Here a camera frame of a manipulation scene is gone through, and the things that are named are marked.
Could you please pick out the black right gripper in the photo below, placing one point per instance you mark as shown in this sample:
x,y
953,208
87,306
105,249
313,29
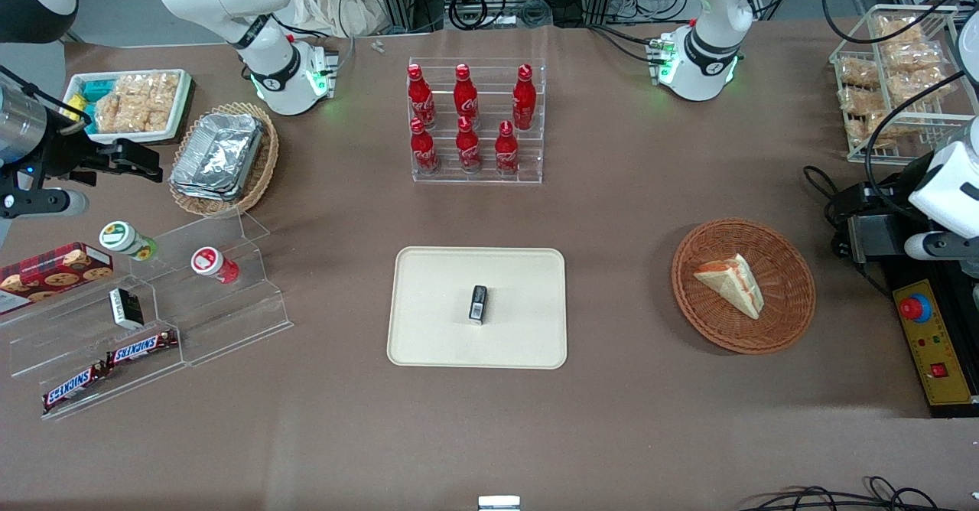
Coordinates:
x,y
67,158

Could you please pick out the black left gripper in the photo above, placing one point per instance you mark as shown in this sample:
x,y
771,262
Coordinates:
x,y
863,229

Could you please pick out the triangular sandwich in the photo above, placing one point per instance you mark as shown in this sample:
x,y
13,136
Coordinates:
x,y
732,283

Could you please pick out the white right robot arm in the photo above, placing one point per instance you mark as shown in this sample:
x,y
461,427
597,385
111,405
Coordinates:
x,y
264,60

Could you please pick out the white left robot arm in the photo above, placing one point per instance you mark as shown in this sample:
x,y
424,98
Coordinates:
x,y
711,37

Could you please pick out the aluminium foil tray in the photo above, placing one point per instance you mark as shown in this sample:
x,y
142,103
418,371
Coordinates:
x,y
218,151
203,194

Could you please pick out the round brown wicker basket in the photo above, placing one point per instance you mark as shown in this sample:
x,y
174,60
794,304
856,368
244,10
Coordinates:
x,y
788,297

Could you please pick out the oval light wicker basket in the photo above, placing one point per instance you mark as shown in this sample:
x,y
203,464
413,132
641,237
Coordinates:
x,y
264,167

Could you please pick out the beige plastic serving tray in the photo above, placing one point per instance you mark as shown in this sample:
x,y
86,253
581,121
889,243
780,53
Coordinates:
x,y
436,327

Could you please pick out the grey metal plate device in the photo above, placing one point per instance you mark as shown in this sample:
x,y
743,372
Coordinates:
x,y
876,237

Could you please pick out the clear bag rice crackers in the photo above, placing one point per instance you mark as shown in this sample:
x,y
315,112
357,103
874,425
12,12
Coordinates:
x,y
118,117
153,90

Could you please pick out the white rectangular plastic bin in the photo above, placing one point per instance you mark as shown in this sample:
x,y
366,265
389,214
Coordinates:
x,y
177,105

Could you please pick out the clear bag fried snack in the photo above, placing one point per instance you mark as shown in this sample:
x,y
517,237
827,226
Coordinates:
x,y
858,73
914,56
899,29
863,100
868,130
922,85

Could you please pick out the green lid yogurt cup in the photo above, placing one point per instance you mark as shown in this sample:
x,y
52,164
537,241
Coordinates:
x,y
122,237

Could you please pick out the yellow snack packet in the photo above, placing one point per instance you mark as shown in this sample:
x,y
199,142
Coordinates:
x,y
76,109

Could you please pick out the teal snack packet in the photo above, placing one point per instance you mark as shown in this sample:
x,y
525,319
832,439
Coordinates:
x,y
95,89

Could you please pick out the black machine base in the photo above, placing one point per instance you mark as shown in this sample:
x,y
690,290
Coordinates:
x,y
899,270

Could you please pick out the red lid yogurt cup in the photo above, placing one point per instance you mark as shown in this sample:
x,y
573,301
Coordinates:
x,y
210,261

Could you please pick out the red emergency stop button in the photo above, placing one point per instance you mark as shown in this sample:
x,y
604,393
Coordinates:
x,y
915,308

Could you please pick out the red chocolate cookie box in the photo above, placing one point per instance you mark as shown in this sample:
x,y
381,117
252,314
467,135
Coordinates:
x,y
53,275

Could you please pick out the small black white box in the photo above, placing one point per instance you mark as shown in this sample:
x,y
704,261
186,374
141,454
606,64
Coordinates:
x,y
126,308

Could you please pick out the clear acrylic stepped shelf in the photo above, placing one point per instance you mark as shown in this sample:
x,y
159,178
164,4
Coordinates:
x,y
222,320

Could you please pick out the yellow control panel box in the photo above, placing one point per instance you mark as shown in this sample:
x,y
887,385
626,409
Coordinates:
x,y
937,358

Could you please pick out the snickers chocolate bar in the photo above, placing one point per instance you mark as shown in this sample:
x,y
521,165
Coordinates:
x,y
75,386
141,347

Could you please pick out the beige cloth bag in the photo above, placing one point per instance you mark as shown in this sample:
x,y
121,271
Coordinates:
x,y
336,2

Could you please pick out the red cola bottle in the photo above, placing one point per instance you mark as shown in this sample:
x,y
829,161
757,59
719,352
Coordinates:
x,y
524,99
465,99
420,99
506,151
423,148
468,148

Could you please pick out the clear acrylic bottle rack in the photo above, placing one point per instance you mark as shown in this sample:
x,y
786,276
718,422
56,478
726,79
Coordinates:
x,y
486,82

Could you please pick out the small black barcode box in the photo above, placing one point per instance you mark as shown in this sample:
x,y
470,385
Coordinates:
x,y
478,304

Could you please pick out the small silver white object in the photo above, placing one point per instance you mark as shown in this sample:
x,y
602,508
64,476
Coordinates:
x,y
499,503

